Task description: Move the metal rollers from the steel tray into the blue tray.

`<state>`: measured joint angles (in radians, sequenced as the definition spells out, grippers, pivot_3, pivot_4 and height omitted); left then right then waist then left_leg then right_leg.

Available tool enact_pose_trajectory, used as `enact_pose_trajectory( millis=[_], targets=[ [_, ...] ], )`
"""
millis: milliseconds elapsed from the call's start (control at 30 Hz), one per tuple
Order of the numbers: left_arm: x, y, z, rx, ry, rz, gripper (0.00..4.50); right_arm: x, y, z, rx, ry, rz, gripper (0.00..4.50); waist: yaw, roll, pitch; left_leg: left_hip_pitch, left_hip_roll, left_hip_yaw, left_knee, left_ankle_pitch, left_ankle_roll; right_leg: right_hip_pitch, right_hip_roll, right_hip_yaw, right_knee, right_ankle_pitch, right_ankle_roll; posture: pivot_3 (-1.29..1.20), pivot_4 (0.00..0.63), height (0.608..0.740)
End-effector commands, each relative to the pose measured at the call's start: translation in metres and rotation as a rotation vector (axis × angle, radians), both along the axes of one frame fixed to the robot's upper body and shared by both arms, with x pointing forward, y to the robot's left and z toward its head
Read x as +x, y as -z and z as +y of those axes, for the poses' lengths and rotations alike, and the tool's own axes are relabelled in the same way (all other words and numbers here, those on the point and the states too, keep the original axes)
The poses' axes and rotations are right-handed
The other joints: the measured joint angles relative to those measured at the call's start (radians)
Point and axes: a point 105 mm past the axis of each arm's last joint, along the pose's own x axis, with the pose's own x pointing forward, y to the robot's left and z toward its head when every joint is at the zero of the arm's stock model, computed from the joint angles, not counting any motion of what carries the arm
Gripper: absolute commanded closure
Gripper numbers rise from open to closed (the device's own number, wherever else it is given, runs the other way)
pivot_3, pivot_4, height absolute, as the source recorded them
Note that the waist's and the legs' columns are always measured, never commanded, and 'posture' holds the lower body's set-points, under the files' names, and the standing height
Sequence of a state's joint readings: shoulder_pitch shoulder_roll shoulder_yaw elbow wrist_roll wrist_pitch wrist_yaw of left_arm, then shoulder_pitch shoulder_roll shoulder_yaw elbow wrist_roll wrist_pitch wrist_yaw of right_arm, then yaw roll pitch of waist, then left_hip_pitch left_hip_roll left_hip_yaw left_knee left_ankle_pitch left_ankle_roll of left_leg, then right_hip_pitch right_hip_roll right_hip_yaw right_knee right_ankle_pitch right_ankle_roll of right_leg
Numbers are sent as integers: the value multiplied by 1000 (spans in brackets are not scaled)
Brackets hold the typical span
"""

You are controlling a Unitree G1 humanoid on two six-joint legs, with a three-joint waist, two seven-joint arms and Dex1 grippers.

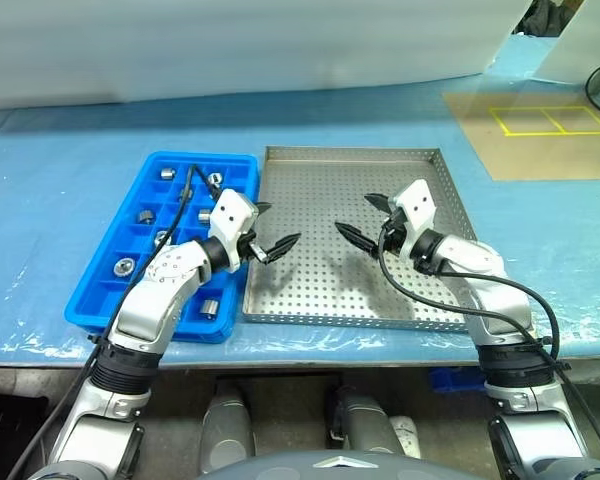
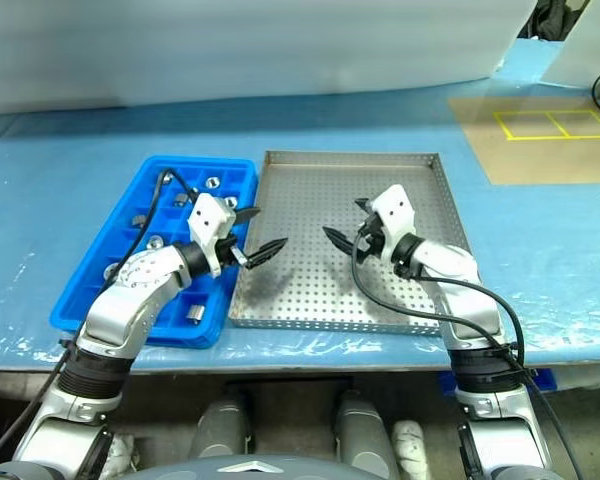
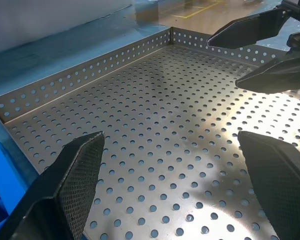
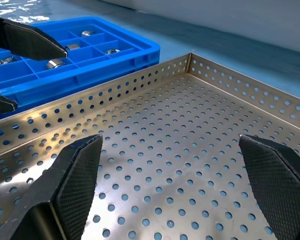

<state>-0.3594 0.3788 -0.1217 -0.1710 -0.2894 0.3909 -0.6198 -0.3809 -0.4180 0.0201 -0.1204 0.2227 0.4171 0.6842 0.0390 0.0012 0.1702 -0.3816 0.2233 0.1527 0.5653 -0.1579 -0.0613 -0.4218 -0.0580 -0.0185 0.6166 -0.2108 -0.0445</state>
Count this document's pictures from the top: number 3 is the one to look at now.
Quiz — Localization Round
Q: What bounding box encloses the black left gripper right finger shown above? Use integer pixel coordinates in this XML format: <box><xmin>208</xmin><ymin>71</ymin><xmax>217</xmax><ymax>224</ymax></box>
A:
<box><xmin>237</xmin><ymin>129</ymin><xmax>300</xmax><ymax>240</ymax></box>

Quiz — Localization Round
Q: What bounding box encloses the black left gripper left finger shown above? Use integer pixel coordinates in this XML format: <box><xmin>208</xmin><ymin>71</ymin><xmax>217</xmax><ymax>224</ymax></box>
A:
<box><xmin>0</xmin><ymin>131</ymin><xmax>106</xmax><ymax>240</ymax></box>

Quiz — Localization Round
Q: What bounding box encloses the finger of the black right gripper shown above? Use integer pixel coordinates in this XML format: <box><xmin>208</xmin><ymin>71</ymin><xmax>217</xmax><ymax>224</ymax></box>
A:
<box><xmin>207</xmin><ymin>8</ymin><xmax>288</xmax><ymax>50</ymax></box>
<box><xmin>236</xmin><ymin>53</ymin><xmax>300</xmax><ymax>95</ymax></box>

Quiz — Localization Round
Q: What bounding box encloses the blue compartment tray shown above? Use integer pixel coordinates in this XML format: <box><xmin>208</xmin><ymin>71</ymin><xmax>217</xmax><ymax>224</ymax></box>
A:
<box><xmin>0</xmin><ymin>129</ymin><xmax>42</xmax><ymax>227</ymax></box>

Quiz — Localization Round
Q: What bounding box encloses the perforated steel tray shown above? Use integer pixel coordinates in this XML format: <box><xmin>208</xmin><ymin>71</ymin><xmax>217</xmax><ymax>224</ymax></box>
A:
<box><xmin>0</xmin><ymin>26</ymin><xmax>300</xmax><ymax>240</ymax></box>

